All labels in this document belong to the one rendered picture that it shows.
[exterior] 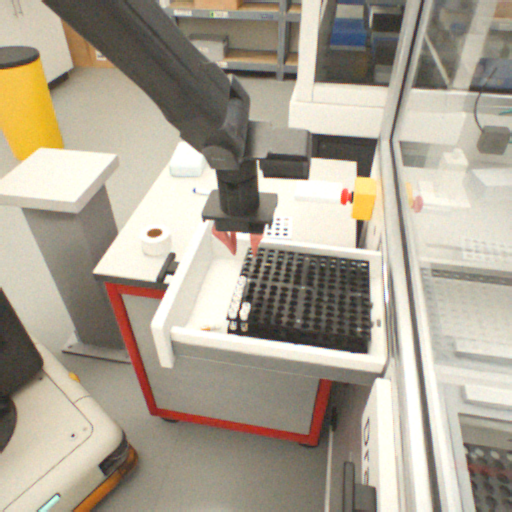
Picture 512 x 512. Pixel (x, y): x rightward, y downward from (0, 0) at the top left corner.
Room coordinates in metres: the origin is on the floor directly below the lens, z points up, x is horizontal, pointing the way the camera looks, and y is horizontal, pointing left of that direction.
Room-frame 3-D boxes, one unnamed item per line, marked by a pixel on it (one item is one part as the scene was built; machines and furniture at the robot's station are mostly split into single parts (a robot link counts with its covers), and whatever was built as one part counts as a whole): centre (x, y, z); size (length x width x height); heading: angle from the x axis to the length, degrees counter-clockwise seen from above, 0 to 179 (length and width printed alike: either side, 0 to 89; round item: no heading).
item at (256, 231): (0.50, 0.02, 1.01); 0.07 x 0.07 x 0.09; 79
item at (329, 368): (0.48, -0.09, 0.86); 0.40 x 0.26 x 0.06; 79
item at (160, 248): (0.76, 0.23, 0.78); 0.07 x 0.07 x 0.04
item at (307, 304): (0.49, -0.08, 0.87); 0.22 x 0.18 x 0.06; 79
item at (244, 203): (0.50, 0.02, 1.08); 0.10 x 0.07 x 0.07; 79
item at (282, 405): (0.92, 0.02, 0.38); 0.62 x 0.58 x 0.76; 169
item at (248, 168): (0.49, 0.02, 1.14); 0.07 x 0.06 x 0.07; 79
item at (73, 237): (1.11, 0.61, 0.38); 0.30 x 0.30 x 0.76; 79
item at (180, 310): (0.52, 0.12, 0.87); 0.29 x 0.02 x 0.11; 169
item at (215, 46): (4.55, 0.49, 0.22); 0.40 x 0.30 x 0.17; 79
